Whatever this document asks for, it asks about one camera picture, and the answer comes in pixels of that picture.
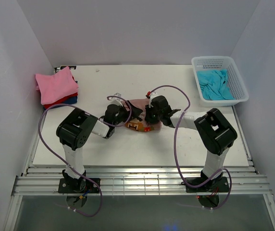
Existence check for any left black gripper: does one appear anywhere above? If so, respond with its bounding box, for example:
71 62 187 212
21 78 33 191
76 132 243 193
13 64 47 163
112 101 143 127

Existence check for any dusty pink t shirt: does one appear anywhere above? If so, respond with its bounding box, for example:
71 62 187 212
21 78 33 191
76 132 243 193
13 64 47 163
125 98 162 132

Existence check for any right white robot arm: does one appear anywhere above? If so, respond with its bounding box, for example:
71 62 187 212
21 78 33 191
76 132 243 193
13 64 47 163
145 93 238 191

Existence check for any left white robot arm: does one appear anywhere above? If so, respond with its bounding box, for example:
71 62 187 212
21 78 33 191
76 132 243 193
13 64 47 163
56 104 133 193

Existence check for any folded blue t shirt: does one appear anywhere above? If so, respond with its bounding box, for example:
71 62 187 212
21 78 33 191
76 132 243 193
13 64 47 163
45 80 79 110

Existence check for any turquoise t shirt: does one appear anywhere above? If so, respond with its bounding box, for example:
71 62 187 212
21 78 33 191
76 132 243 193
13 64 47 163
197 69 234 101

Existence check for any white plastic basket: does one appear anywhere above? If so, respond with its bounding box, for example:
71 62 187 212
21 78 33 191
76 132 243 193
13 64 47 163
191 56 249 108

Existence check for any folded pink t shirt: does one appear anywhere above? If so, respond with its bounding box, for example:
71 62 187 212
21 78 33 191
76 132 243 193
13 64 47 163
35 66 78 105

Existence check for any folded red t shirt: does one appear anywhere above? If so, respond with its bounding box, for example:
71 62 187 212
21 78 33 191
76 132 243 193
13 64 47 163
43 93 78 109

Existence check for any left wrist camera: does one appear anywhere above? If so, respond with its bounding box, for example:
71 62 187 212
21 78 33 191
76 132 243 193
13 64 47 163
107 93 123 106

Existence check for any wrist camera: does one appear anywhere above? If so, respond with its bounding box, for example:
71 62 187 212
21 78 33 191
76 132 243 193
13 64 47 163
146 91 160 108
107 93 123 106

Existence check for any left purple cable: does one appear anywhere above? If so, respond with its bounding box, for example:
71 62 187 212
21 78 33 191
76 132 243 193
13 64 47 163
38 95 133 217

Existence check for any purple cable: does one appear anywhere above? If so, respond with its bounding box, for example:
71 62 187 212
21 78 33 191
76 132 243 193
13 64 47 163
38 95 133 217
147 85 232 210

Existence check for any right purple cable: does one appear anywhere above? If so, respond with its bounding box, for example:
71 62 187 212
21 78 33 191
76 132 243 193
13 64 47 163
147 85 232 210

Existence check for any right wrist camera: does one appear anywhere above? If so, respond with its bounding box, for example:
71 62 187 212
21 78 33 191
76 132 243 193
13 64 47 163
146 91 160 108

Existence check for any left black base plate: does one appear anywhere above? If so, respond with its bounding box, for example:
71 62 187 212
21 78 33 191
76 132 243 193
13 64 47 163
58 178 99 194

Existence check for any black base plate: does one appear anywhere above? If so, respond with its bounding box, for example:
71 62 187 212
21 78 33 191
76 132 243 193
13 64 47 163
181 177 229 193
58 178 99 194

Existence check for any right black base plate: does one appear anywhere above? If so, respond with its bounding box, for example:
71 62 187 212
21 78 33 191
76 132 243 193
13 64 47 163
181 177 229 193

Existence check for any aluminium frame rail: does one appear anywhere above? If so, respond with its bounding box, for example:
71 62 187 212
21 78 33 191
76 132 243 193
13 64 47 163
12 166 272 196

